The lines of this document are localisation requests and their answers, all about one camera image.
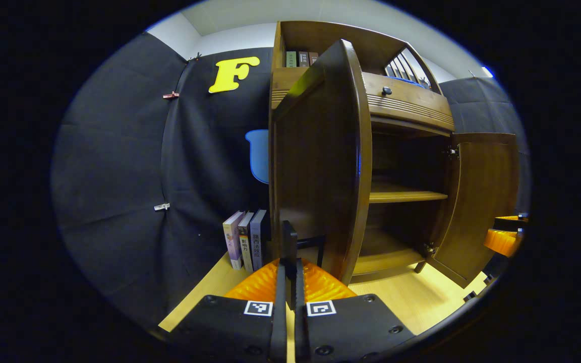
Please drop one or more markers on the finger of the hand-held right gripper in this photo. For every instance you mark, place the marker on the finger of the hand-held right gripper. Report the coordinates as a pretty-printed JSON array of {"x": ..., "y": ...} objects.
[
  {"x": 502, "y": 242},
  {"x": 512, "y": 223}
]

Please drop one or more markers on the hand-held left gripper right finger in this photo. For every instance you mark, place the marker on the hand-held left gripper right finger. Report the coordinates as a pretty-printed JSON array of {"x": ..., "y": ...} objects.
[{"x": 351, "y": 327}]

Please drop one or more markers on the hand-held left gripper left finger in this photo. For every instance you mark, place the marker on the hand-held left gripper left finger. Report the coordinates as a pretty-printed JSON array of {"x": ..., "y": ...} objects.
[{"x": 230, "y": 327}]

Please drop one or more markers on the wooden cabinet door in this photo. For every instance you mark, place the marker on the wooden cabinet door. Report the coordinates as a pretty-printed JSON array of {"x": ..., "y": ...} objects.
[
  {"x": 477, "y": 201},
  {"x": 321, "y": 166}
]

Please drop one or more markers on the wooden double-door shoe cabinet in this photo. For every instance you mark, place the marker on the wooden double-door shoe cabinet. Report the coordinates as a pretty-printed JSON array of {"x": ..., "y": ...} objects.
[{"x": 331, "y": 35}]

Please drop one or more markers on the metal door hinge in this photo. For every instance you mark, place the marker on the metal door hinge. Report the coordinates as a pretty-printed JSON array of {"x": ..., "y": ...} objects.
[
  {"x": 453, "y": 152},
  {"x": 427, "y": 248}
]

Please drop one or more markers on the wooden cabinet drawer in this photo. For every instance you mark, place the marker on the wooden cabinet drawer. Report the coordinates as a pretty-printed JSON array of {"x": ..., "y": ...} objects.
[{"x": 411, "y": 103}]

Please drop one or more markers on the yellow spine book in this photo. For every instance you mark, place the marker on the yellow spine book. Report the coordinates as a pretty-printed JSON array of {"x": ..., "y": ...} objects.
[{"x": 246, "y": 247}]

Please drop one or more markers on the grey blue book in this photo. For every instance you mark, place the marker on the grey blue book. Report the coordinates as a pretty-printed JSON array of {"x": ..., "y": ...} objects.
[{"x": 258, "y": 242}]

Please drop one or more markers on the wooden inner shelf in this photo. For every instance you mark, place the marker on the wooden inner shelf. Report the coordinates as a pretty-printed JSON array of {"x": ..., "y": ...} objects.
[{"x": 401, "y": 195}]

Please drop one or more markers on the silver clip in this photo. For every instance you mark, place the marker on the silver clip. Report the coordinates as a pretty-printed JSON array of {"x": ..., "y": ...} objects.
[{"x": 162, "y": 206}]

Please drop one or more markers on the ceiling light strip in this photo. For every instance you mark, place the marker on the ceiling light strip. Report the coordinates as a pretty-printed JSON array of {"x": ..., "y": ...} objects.
[{"x": 487, "y": 71}]

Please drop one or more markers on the blue cloth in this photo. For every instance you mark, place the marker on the blue cloth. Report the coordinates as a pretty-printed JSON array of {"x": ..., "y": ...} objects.
[{"x": 411, "y": 81}]

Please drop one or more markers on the black round drawer knob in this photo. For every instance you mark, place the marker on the black round drawer knob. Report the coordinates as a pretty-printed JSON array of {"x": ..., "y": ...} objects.
[{"x": 387, "y": 91}]

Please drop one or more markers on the black backdrop cloth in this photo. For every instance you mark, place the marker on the black backdrop cloth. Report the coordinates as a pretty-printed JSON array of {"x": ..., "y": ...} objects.
[{"x": 119, "y": 176}]

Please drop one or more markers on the red clip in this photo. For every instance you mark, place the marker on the red clip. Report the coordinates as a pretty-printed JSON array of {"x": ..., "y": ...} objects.
[{"x": 171, "y": 95}]

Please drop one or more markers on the dark brown book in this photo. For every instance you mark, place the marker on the dark brown book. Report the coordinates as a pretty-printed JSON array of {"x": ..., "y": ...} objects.
[{"x": 303, "y": 59}]

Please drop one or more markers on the black binder clip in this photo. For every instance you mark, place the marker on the black binder clip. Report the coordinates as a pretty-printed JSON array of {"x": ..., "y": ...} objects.
[{"x": 194, "y": 56}]

